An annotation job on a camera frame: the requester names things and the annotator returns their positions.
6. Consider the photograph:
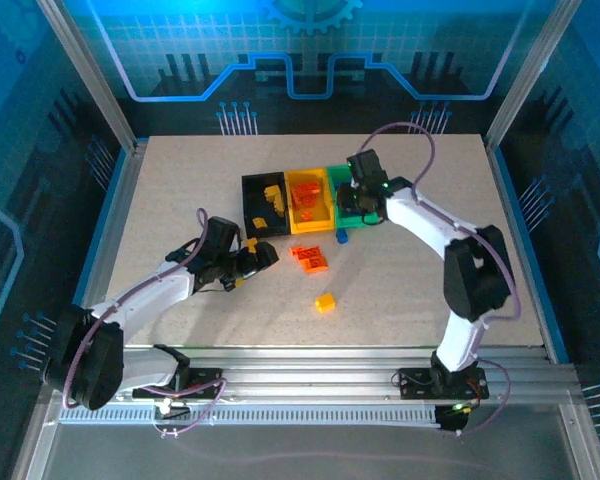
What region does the black controller module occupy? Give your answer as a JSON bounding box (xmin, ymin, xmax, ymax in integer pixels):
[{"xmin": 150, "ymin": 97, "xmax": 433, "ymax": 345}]
[{"xmin": 435, "ymin": 403, "xmax": 470, "ymax": 435}]

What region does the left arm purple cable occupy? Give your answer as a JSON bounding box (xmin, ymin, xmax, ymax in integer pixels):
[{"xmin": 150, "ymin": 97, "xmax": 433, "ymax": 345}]
[{"xmin": 62, "ymin": 207, "xmax": 211, "ymax": 411}]

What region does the green plastic bin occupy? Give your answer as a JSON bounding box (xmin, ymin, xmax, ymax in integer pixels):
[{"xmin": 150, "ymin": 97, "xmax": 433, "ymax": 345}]
[{"xmin": 327, "ymin": 164, "xmax": 384, "ymax": 231}]

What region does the grey bottom panel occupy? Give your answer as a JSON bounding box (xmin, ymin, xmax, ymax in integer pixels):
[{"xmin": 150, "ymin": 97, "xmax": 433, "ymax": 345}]
[{"xmin": 12, "ymin": 399, "xmax": 600, "ymax": 480}]

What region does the aluminium table side rail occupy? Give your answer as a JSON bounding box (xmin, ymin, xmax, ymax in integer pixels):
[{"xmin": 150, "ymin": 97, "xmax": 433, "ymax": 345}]
[{"xmin": 72, "ymin": 139, "xmax": 149, "ymax": 351}]

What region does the aluminium frame post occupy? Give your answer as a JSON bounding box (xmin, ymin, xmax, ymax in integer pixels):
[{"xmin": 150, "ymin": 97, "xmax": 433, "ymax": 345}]
[
  {"xmin": 482, "ymin": 0, "xmax": 584, "ymax": 154},
  {"xmin": 35, "ymin": 0, "xmax": 140, "ymax": 151}
]

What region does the white cable connector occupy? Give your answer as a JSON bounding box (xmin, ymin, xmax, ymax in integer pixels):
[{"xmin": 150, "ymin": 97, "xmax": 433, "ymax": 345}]
[{"xmin": 153, "ymin": 399, "xmax": 191, "ymax": 422}]

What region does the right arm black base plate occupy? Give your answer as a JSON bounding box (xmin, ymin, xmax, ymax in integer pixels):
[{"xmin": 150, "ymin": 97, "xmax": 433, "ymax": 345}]
[{"xmin": 397, "ymin": 367, "xmax": 490, "ymax": 401}]

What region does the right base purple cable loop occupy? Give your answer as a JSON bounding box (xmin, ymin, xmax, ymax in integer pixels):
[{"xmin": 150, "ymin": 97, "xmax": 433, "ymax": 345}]
[{"xmin": 454, "ymin": 358, "xmax": 512, "ymax": 437}]

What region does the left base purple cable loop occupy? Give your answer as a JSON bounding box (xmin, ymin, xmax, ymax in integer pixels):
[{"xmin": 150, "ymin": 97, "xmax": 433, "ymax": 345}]
[{"xmin": 152, "ymin": 368, "xmax": 230, "ymax": 440}]

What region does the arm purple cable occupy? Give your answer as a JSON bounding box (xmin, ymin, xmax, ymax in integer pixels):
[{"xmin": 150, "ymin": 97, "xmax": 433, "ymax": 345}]
[
  {"xmin": 357, "ymin": 121, "xmax": 524, "ymax": 351},
  {"xmin": 62, "ymin": 207, "xmax": 211, "ymax": 411}
]

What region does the slotted grey cable duct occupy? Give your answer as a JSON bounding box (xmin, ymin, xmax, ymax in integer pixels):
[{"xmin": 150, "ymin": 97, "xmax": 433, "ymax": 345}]
[{"xmin": 59, "ymin": 407, "xmax": 441, "ymax": 426}]

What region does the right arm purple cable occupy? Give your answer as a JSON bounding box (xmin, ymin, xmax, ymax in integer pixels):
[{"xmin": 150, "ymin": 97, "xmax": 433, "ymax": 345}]
[{"xmin": 357, "ymin": 121, "xmax": 524, "ymax": 351}]

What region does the aluminium mounting beam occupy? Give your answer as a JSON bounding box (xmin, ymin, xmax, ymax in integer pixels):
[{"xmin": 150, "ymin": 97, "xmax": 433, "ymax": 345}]
[{"xmin": 44, "ymin": 347, "xmax": 581, "ymax": 407}]

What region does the black plastic bin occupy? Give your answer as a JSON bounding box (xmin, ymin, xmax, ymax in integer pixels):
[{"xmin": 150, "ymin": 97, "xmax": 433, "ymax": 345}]
[{"xmin": 241, "ymin": 172, "xmax": 292, "ymax": 239}]

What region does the yellow plastic bin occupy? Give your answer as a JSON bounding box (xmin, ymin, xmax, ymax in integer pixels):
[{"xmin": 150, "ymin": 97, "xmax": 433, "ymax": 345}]
[{"xmin": 284, "ymin": 167, "xmax": 337, "ymax": 235}]

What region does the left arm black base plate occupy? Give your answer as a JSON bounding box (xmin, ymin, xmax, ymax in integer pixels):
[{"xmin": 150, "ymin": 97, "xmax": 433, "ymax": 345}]
[{"xmin": 132, "ymin": 367, "xmax": 225, "ymax": 401}]

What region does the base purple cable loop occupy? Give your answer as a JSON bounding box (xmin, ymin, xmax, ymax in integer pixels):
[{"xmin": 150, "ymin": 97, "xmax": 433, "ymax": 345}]
[
  {"xmin": 152, "ymin": 368, "xmax": 230, "ymax": 440},
  {"xmin": 454, "ymin": 358, "xmax": 512, "ymax": 437}
]

